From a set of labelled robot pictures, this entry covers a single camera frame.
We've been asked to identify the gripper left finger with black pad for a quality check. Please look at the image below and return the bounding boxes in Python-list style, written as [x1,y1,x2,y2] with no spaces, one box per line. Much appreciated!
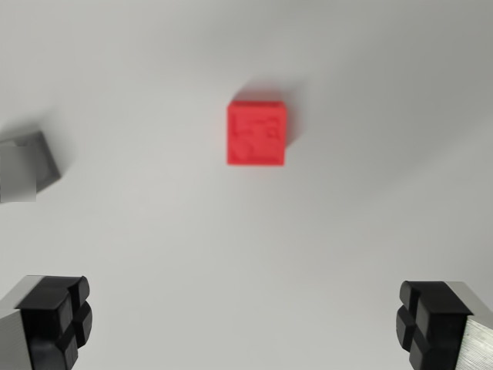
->
[0,274,94,370]

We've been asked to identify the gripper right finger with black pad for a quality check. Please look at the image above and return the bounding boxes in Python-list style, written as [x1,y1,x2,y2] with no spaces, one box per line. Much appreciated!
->
[395,279,493,370]

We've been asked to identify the red embossed cube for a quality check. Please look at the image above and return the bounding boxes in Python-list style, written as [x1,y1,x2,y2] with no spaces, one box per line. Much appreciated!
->
[226,100,290,167]

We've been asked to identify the grey embossed cube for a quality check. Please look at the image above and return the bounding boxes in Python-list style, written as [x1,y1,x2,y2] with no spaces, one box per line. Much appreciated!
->
[0,130,63,204]

